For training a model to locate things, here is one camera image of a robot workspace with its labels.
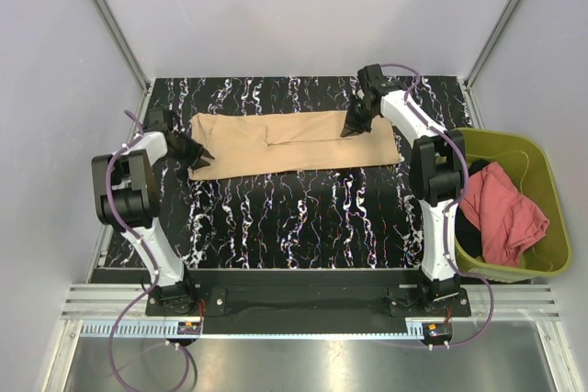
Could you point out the black t shirt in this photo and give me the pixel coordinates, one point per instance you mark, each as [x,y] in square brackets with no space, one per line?
[468,236]

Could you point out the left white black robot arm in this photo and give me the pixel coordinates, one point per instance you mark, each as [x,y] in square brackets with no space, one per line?
[127,199]

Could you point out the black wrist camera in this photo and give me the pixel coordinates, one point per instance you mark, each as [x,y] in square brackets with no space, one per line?
[160,119]
[373,81]

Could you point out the left aluminium corner post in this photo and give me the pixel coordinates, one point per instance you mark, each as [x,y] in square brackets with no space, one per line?
[116,33]

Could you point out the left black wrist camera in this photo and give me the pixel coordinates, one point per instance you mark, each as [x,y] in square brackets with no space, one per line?
[160,119]

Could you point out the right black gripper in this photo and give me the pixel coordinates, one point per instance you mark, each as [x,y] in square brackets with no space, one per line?
[356,128]

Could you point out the olive green plastic bin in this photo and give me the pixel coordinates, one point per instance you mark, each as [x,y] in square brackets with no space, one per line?
[528,168]

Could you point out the right aluminium corner post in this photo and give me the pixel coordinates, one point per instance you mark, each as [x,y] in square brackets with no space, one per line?
[501,25]

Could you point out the right small controller board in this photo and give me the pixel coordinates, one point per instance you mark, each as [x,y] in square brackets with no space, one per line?
[434,330]

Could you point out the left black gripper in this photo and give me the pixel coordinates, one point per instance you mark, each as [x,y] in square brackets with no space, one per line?
[196,151]

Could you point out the small controller board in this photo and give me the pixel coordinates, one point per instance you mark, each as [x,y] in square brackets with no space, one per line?
[434,330]
[189,327]

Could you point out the beige t shirt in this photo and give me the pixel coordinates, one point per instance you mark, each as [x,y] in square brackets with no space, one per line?
[276,143]

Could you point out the aluminium corner post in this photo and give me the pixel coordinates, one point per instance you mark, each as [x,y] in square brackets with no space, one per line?
[116,33]
[501,25]

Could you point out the aluminium frame rail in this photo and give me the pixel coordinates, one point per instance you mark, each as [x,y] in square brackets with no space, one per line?
[107,309]

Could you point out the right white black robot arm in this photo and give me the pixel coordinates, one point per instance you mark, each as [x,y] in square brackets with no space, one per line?
[438,176]

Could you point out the left small controller board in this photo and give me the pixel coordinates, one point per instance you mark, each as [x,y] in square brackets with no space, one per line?
[189,327]

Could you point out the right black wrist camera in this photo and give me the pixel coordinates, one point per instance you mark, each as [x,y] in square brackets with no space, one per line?
[373,81]

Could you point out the pink t shirt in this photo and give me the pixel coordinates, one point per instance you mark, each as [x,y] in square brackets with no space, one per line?
[510,223]

